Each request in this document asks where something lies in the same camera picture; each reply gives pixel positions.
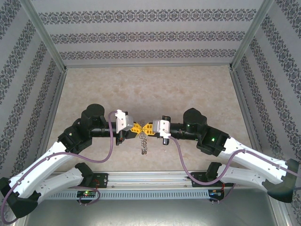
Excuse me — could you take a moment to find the grey slotted cable duct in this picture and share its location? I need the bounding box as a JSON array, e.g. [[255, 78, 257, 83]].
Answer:
[[44, 190, 210, 200]]

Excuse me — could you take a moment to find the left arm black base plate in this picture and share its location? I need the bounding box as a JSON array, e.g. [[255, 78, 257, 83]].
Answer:
[[65, 173, 109, 189]]

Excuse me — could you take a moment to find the aluminium side rail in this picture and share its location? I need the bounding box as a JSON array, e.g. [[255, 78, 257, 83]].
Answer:
[[37, 69, 68, 156], [230, 69, 264, 155]]

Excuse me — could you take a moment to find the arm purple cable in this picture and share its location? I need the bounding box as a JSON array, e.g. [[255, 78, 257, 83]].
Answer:
[[168, 135, 301, 204], [0, 110, 119, 224]]

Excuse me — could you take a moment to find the grey metal panel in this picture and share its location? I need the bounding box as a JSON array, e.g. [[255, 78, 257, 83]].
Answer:
[[22, 197, 284, 226]]

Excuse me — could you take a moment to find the aluminium mounting rail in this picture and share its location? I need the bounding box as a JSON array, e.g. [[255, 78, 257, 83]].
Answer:
[[47, 171, 236, 189]]

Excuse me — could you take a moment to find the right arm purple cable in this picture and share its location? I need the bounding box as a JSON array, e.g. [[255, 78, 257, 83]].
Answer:
[[168, 135, 301, 204]]

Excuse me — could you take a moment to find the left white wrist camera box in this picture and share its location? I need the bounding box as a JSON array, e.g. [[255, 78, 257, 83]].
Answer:
[[114, 109, 135, 132]]

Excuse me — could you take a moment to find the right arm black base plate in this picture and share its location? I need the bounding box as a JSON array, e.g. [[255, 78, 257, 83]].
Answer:
[[190, 171, 235, 188]]

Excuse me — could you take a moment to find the aluminium frame post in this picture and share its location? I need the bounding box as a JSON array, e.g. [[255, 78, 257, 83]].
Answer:
[[18, 0, 69, 73], [228, 0, 276, 71]]

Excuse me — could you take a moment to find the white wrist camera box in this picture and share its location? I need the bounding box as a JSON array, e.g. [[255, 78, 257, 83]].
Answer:
[[114, 109, 135, 132], [152, 119, 172, 138]]

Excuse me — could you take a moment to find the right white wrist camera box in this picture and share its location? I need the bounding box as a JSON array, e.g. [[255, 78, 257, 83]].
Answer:
[[152, 119, 172, 138]]

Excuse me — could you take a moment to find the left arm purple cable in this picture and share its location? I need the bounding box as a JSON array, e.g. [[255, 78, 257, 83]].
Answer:
[[0, 110, 119, 224]]

